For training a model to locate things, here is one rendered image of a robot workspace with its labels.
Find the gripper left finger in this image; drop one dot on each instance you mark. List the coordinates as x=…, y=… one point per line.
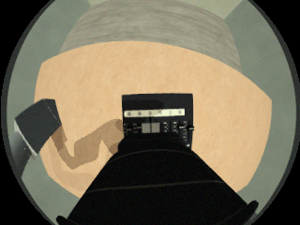
x=146, y=126

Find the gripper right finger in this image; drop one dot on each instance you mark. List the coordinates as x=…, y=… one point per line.
x=155, y=127

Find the black lighting desk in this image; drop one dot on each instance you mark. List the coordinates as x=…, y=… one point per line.
x=173, y=111

